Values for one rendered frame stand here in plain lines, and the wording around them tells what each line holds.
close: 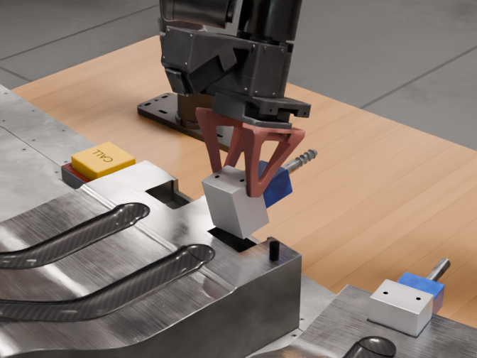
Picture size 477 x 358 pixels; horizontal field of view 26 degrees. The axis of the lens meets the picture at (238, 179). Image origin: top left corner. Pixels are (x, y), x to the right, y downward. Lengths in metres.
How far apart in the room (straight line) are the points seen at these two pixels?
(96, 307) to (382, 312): 0.27
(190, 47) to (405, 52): 2.95
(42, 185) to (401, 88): 2.35
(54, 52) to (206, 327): 2.95
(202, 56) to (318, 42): 2.98
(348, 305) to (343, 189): 0.33
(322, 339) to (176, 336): 0.14
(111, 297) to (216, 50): 0.25
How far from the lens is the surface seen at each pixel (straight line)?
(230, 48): 0.96
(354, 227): 1.25
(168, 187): 1.16
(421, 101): 3.48
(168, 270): 1.02
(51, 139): 1.46
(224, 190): 1.01
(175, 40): 0.95
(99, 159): 1.32
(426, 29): 4.09
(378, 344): 0.98
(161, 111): 1.51
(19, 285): 0.98
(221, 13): 0.99
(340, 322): 1.00
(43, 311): 0.95
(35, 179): 1.36
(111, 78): 1.64
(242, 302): 0.99
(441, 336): 0.99
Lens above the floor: 1.46
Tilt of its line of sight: 29 degrees down
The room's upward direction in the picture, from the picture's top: straight up
